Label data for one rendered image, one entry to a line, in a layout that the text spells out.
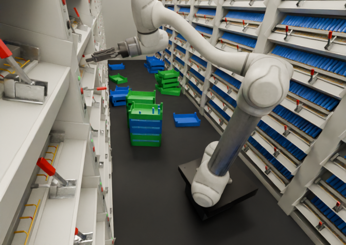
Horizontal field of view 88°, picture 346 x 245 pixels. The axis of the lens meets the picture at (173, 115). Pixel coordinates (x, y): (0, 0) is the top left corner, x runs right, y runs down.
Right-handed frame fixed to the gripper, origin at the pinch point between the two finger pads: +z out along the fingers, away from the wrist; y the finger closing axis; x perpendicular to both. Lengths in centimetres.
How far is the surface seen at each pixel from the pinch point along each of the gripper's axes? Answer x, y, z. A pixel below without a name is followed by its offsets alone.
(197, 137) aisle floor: -117, 43, -66
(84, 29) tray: 12.6, -1.1, -4.9
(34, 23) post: 20, -54, -4
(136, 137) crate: -90, 44, -5
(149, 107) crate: -72, 60, -26
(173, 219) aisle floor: -104, -34, -15
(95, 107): -24.9, -1.8, 5.7
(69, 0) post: 24.0, 15.8, -1.4
